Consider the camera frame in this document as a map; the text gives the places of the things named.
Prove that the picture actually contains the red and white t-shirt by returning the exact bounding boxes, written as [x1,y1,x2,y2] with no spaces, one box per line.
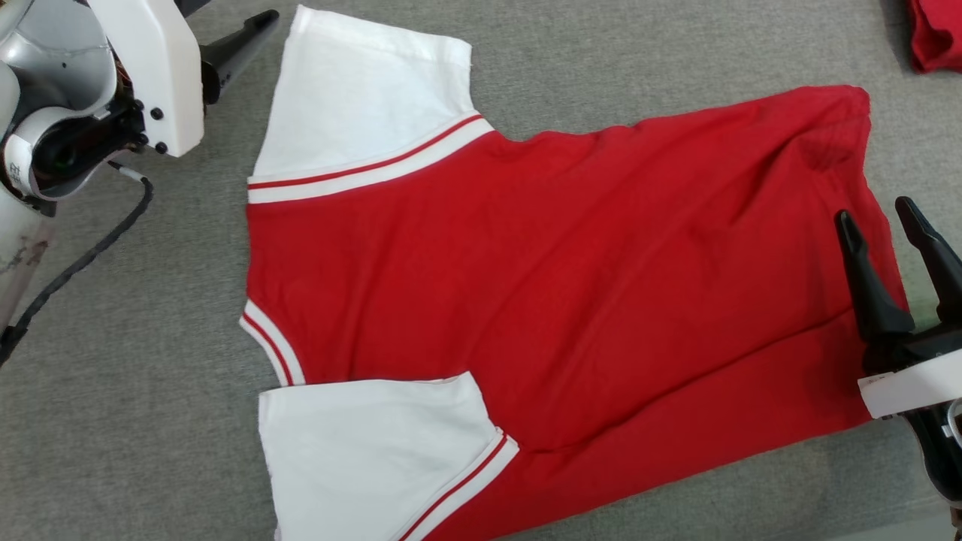
[238,4,911,541]

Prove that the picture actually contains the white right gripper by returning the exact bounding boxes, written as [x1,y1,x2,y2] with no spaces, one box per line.
[833,196,962,506]

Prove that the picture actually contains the red shorts with white stripe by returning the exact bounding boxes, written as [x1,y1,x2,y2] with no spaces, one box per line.
[905,0,962,74]

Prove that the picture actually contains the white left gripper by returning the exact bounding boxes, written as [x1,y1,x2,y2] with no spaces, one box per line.
[86,0,281,159]

